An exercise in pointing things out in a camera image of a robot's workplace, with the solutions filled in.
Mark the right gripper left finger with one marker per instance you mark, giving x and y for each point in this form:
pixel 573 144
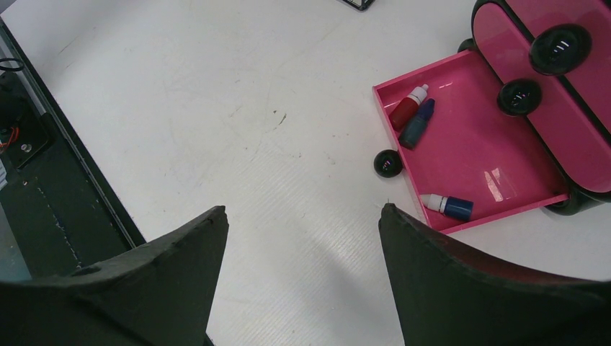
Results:
pixel 160 293

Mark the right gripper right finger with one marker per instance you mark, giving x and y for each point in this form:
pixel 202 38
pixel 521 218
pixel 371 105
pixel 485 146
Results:
pixel 449 293

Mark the blue cap white marker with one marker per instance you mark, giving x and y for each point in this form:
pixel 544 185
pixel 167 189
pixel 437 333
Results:
pixel 452 207

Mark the black pink drawer unit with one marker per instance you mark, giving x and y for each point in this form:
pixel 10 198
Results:
pixel 522 114

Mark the black wire mesh desk organizer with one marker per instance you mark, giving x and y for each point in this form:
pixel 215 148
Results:
pixel 360 5

